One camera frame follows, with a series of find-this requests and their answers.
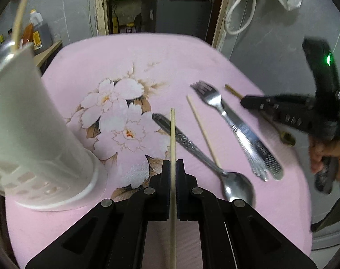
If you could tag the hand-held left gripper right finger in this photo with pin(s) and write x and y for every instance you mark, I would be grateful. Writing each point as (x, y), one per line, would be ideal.
(182, 185)

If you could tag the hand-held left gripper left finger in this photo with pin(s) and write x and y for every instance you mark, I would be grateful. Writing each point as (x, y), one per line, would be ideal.
(164, 185)

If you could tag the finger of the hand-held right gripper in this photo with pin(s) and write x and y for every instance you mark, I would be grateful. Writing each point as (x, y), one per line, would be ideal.
(270, 102)
(293, 119)

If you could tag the small gold spoon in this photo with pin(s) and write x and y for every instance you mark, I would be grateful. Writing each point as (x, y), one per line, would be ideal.
(288, 139)

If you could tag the metal table knife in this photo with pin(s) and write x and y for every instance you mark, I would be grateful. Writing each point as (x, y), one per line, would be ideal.
(259, 143)

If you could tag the metal spoon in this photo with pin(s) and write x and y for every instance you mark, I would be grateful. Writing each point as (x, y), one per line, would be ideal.
(237, 187)
(6, 51)

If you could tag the metal fork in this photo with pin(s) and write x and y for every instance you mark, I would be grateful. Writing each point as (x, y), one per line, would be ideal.
(212, 96)

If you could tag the white plastic utensil basket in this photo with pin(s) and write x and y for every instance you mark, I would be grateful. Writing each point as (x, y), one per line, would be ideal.
(27, 123)

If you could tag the pink floral tablecloth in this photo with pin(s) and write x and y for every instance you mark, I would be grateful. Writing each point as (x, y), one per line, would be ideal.
(158, 61)

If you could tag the grey cabinet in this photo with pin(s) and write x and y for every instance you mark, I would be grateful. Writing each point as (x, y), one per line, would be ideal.
(175, 16)

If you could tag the beige kitchen counter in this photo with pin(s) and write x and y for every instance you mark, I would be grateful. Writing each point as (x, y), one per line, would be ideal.
(46, 53)

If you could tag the large dark oil jug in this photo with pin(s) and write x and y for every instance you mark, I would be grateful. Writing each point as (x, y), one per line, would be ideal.
(42, 30)

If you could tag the wooden door frame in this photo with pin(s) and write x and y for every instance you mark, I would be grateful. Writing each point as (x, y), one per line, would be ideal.
(101, 11)

